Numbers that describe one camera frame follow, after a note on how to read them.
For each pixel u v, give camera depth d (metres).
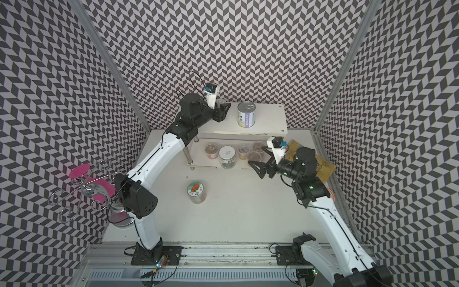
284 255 0.74
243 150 0.94
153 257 0.64
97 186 0.67
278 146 0.56
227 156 0.86
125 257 0.70
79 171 0.69
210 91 0.63
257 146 0.97
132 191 0.46
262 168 0.59
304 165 0.50
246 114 0.68
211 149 0.94
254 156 0.90
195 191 0.83
